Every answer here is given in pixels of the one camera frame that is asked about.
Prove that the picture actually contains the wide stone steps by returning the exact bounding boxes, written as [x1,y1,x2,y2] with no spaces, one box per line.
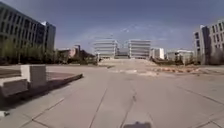
[97,58,158,67]

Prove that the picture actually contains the white twin-block building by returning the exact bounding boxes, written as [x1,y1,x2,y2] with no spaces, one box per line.
[93,38,152,60]

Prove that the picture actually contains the low brown building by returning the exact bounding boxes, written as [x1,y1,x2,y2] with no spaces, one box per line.
[57,44,98,64]

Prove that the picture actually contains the small white building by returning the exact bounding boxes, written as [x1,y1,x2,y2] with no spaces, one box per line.
[149,47,166,61]

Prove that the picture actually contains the grey paved plaza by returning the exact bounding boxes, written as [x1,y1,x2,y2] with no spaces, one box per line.
[0,59,224,128]

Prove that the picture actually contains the grey concrete kerb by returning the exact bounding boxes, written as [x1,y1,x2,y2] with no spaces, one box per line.
[0,73,84,103]

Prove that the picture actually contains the dug-up rubble patch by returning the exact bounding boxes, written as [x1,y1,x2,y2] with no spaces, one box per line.
[146,65,202,75]

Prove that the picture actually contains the robot's own part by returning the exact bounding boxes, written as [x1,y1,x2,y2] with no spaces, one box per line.
[123,121,153,128]

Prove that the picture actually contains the low pale building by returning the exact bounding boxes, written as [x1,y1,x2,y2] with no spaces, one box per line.
[166,49,195,64]

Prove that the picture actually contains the tall concrete block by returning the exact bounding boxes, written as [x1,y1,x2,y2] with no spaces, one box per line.
[20,64,48,89]

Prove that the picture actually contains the large dark building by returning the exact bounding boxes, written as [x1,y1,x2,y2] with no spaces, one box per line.
[0,1,57,64]

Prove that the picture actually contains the low concrete block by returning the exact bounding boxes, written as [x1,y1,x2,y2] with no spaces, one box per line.
[0,76,30,98]

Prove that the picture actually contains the row of trees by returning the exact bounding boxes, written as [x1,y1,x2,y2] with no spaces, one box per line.
[0,39,60,65]

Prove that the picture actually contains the grey multi-storey building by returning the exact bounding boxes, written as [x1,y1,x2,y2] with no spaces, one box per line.
[193,19,224,66]

